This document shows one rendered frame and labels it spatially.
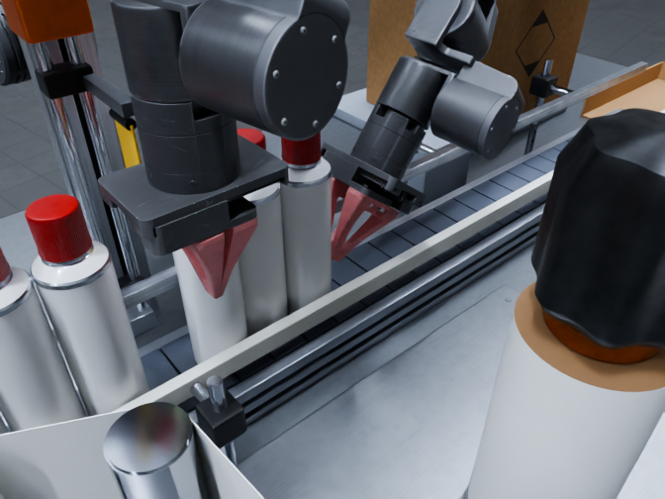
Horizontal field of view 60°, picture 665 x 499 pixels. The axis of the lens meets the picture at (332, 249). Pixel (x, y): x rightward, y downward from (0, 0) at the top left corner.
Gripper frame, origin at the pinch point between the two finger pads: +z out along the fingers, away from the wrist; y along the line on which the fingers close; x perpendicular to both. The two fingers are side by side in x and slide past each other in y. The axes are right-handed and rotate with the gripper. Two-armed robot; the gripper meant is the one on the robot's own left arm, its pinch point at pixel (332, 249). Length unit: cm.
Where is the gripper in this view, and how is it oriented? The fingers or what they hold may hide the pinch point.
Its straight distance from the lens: 58.2
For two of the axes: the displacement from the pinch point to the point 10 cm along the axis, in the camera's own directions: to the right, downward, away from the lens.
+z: -4.6, 8.8, 1.4
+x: 6.1, 1.9, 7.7
